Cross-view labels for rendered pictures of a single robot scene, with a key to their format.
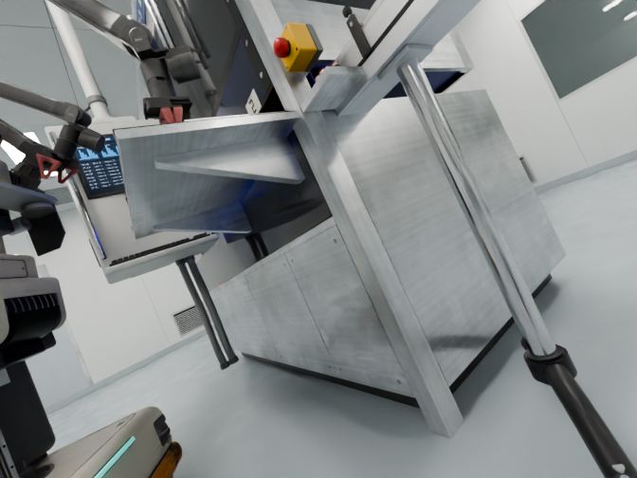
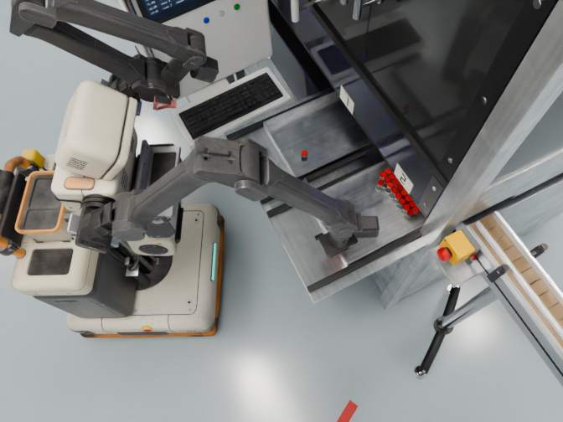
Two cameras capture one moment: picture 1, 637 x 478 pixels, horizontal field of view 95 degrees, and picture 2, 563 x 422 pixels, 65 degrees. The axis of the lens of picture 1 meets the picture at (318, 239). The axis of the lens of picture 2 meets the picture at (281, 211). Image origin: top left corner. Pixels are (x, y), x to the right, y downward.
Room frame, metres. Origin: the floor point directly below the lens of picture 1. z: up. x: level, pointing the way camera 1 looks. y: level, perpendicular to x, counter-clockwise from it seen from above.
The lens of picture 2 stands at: (0.20, 0.24, 2.20)
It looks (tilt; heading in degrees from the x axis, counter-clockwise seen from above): 65 degrees down; 14
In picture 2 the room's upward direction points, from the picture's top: 8 degrees counter-clockwise
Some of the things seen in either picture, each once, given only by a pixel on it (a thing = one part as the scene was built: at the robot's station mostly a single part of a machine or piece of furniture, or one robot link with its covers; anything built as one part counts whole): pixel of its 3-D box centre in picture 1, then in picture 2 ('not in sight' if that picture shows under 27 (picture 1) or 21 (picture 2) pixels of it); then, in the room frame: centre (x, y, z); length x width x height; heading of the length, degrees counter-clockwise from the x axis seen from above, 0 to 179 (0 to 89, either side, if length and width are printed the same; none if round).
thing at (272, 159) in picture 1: (237, 172); not in sight; (0.72, 0.11, 0.79); 0.34 x 0.03 x 0.13; 123
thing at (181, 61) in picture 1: (169, 60); (357, 222); (0.68, 0.15, 1.10); 0.11 x 0.09 x 0.12; 99
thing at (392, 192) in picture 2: not in sight; (395, 196); (0.88, 0.02, 0.90); 0.18 x 0.02 x 0.05; 34
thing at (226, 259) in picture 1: (228, 252); (283, 60); (1.60, 0.48, 0.73); 1.98 x 0.01 x 0.25; 33
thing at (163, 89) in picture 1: (164, 99); (338, 237); (0.67, 0.20, 1.01); 0.10 x 0.07 x 0.07; 122
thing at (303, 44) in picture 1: (299, 48); (458, 246); (0.68, -0.14, 0.99); 0.08 x 0.07 x 0.07; 123
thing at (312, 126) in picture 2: not in sight; (322, 132); (1.11, 0.28, 0.90); 0.34 x 0.26 x 0.04; 123
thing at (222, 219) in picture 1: (206, 229); not in sight; (1.14, 0.39, 0.79); 0.34 x 0.03 x 0.13; 123
